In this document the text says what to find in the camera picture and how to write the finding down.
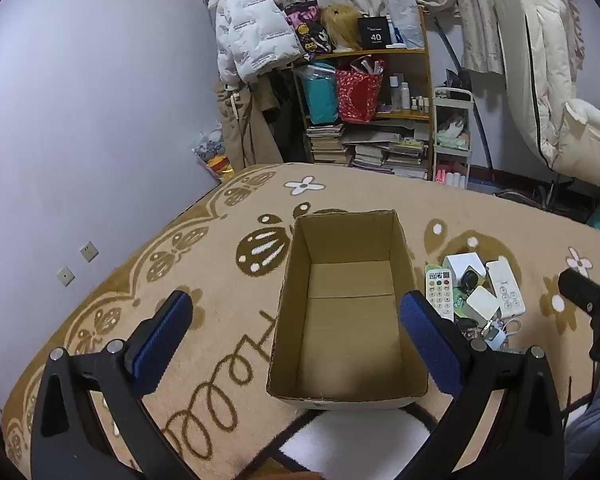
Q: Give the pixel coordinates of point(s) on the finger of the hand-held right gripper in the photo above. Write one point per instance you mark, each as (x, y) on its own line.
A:
(580, 287)

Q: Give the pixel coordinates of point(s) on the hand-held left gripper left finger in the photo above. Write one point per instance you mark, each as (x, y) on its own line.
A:
(162, 340)

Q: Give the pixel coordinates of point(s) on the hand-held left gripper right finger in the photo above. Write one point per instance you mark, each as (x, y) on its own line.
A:
(427, 340)

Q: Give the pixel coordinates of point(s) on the green oval board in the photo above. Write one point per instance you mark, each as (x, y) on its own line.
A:
(458, 300)

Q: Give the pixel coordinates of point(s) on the white remote colourful buttons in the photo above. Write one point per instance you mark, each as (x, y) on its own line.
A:
(439, 290)

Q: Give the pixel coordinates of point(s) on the black key bunch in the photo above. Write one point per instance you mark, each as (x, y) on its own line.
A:
(490, 332)

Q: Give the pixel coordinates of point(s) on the white cube adapter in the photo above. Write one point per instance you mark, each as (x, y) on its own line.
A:
(482, 304)

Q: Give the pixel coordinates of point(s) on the white remote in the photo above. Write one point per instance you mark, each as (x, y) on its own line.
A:
(505, 290)

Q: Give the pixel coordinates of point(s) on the brown cardboard box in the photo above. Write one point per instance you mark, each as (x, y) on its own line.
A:
(350, 320)

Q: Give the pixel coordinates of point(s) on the white rectangular charger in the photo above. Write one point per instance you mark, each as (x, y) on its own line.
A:
(462, 262)

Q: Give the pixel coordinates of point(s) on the black rack legs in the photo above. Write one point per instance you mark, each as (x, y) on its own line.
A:
(545, 192)

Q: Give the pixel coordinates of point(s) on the person's blue trousers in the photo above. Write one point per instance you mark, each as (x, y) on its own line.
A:
(595, 430)

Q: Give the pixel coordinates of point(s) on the dark curved pole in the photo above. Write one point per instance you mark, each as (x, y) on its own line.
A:
(484, 125)

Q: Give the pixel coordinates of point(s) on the white trolley cart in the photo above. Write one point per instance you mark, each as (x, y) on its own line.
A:
(452, 135)

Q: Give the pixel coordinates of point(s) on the white padded coat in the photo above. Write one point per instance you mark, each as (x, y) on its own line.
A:
(545, 60)

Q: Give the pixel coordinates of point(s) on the beige hanging trousers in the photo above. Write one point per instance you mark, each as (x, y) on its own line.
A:
(245, 130)

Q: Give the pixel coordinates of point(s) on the wooden shelf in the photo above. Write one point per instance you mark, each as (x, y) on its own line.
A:
(380, 116)

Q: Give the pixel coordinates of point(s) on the row of small bottles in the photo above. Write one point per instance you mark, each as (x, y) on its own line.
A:
(405, 95)

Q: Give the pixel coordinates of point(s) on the red printed bag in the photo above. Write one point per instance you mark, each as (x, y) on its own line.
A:
(357, 95)

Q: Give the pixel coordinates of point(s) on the teal bag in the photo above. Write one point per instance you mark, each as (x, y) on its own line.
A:
(320, 95)

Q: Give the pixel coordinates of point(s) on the black box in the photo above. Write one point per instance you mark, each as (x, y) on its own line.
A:
(375, 35)

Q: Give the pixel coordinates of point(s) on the grey plastic bag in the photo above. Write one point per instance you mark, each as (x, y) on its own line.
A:
(405, 15)

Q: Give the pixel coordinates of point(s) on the blond wig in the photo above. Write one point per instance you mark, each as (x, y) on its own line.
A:
(342, 25)

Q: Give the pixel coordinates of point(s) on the white puffer jacket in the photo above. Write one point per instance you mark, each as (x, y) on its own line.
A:
(250, 25)

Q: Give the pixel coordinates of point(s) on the pink black printed bag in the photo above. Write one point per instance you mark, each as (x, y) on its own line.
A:
(307, 25)

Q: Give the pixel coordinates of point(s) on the white wall socket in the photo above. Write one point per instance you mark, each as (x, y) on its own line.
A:
(89, 251)
(65, 276)

